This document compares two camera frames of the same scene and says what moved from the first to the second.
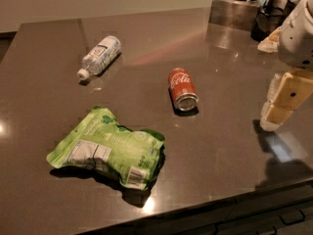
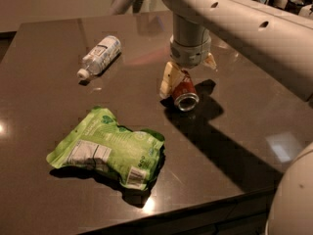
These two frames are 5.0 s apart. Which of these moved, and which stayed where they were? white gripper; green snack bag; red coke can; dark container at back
Moved: white gripper
Stayed: dark container at back; red coke can; green snack bag
